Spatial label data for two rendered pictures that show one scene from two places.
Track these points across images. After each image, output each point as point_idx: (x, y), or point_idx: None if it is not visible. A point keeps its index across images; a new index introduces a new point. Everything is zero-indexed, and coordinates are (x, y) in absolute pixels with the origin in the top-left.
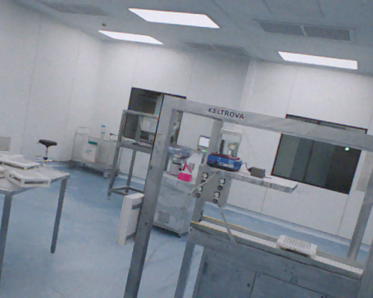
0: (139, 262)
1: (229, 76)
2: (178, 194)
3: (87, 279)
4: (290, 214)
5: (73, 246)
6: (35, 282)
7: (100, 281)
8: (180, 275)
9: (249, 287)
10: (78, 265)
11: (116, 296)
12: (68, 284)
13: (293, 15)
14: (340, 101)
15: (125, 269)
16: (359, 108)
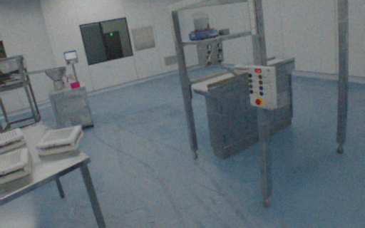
0: (269, 115)
1: (29, 14)
2: (78, 98)
3: (122, 187)
4: (110, 81)
5: (63, 180)
6: (108, 221)
7: (130, 180)
8: (191, 129)
9: (244, 102)
10: (97, 186)
11: (158, 177)
12: (124, 200)
13: None
14: (105, 6)
15: (120, 162)
16: (116, 8)
